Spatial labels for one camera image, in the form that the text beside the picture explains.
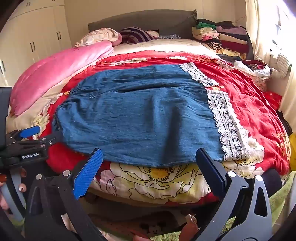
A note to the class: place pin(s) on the white wardrobe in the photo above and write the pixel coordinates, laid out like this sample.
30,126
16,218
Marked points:
34,34

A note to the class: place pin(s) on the stack of folded clothes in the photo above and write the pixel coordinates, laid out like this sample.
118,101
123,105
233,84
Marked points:
231,44

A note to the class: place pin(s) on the pink quilt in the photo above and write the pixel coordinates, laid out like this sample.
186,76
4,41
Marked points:
57,69

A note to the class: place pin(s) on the grey padded headboard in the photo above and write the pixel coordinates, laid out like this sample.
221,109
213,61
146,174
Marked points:
161,23

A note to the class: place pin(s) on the person's right hand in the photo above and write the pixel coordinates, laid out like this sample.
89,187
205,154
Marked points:
190,228

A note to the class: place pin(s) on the red floral blanket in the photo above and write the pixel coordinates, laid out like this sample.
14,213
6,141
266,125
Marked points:
249,104

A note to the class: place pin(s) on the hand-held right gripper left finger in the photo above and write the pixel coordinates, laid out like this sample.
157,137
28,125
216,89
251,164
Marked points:
87,173

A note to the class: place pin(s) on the purple striped cloth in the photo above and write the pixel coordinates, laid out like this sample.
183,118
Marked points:
136,34

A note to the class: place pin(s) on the floral pillow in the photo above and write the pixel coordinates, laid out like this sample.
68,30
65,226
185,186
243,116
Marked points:
99,36

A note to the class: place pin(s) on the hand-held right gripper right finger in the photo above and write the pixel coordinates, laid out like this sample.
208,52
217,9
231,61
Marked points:
212,173

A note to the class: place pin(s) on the yellow object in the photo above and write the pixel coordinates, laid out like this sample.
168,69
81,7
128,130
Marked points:
293,150

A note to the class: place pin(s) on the white knitted garment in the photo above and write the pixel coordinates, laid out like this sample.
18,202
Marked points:
283,64

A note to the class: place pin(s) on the blue pants with lace trim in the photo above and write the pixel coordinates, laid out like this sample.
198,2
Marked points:
138,115

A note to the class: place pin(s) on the grey patterned cloth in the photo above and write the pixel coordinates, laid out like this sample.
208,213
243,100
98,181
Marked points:
170,36

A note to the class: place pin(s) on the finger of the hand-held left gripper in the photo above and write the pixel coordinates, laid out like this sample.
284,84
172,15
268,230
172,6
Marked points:
37,141
30,132

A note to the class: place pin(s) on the cream curtain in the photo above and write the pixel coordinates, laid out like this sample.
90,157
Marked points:
261,34

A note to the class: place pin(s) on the pile of loose clothes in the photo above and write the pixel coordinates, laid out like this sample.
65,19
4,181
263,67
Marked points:
252,69

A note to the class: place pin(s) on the person's left hand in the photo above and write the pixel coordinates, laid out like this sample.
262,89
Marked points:
3,202

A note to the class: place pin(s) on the green towel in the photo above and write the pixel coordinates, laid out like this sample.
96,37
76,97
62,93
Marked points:
282,197

